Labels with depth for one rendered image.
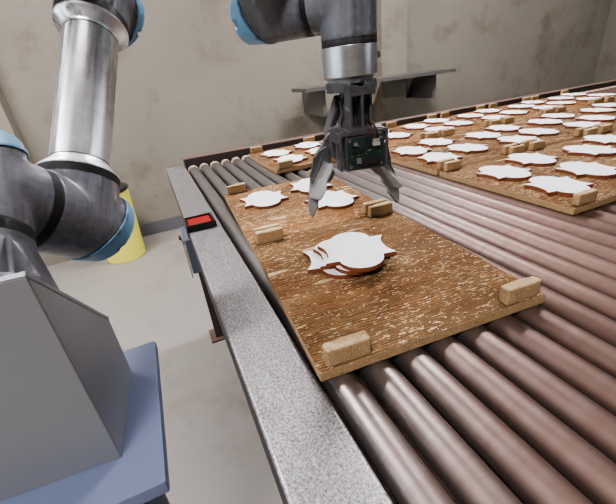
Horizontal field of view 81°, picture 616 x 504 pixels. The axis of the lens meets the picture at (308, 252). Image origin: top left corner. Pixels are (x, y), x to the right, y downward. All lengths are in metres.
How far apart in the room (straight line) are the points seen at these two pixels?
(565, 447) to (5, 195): 0.64
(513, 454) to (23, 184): 0.61
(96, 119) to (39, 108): 2.97
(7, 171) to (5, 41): 3.15
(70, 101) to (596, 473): 0.79
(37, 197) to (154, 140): 3.07
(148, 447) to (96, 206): 0.34
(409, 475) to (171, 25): 3.52
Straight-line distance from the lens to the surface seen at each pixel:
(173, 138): 3.62
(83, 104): 0.70
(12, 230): 0.52
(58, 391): 0.47
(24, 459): 0.54
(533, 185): 1.06
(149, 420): 0.56
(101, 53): 0.76
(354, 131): 0.52
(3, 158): 0.57
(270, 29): 0.57
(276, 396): 0.47
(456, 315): 0.54
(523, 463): 0.43
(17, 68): 3.67
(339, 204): 0.93
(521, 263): 0.73
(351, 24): 0.53
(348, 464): 0.41
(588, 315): 0.63
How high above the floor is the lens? 1.26
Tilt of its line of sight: 27 degrees down
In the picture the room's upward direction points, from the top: 7 degrees counter-clockwise
